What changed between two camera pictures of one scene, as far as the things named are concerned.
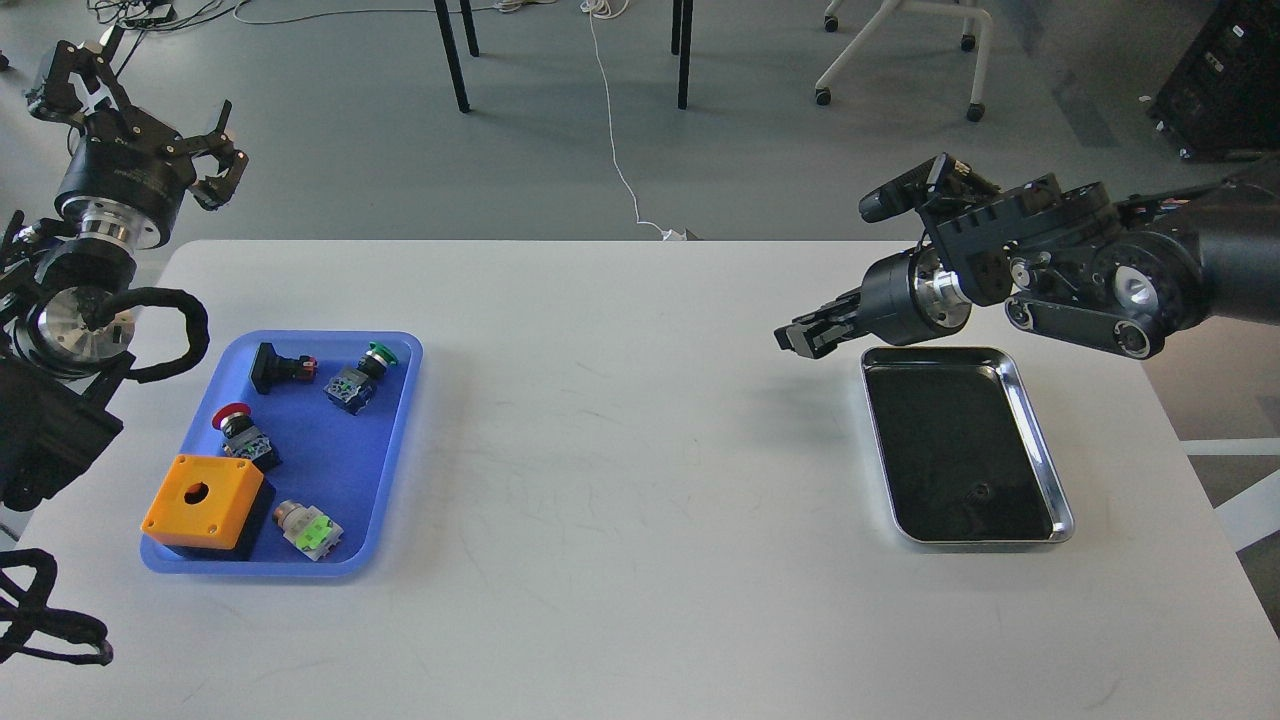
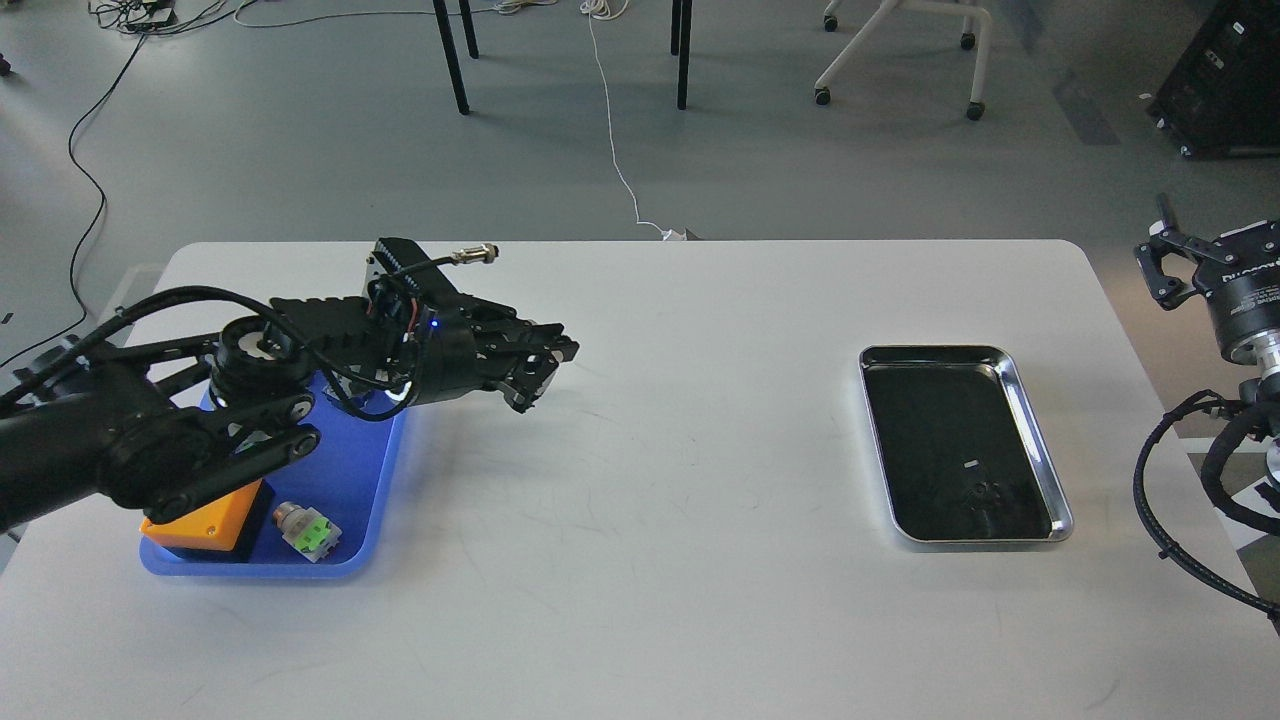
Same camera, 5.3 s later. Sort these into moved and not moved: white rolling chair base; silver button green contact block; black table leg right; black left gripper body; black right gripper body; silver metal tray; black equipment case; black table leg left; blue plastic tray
Moved: black left gripper body; black right gripper body
Not moved: blue plastic tray; silver metal tray; black equipment case; black table leg left; silver button green contact block; black table leg right; white rolling chair base
